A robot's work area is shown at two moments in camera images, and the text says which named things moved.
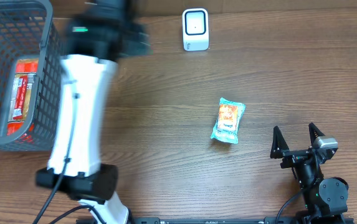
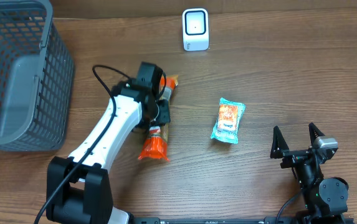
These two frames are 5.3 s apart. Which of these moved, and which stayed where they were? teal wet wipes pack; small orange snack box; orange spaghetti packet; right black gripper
Moved: orange spaghetti packet
Stayed: small orange snack box; right black gripper; teal wet wipes pack
